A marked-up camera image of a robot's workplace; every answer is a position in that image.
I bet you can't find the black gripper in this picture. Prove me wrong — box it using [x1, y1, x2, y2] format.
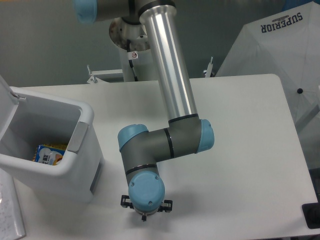
[120, 195, 173, 222]

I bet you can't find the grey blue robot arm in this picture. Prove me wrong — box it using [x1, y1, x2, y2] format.
[73, 0, 215, 221]

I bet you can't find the white plastic trash can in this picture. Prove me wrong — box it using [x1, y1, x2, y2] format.
[0, 80, 104, 203]

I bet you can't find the blue yellow snack packet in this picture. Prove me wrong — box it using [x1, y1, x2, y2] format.
[32, 143, 67, 166]

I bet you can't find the black device at edge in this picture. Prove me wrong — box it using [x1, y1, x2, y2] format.
[302, 202, 320, 229]

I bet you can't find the white umbrella with lettering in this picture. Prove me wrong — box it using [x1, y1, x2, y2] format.
[214, 2, 320, 133]

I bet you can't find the white metal mounting bracket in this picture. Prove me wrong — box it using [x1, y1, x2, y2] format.
[86, 57, 216, 84]

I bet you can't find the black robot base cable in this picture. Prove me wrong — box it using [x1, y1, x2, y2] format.
[126, 38, 139, 82]

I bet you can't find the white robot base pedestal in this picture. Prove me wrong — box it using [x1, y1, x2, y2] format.
[109, 17, 159, 82]

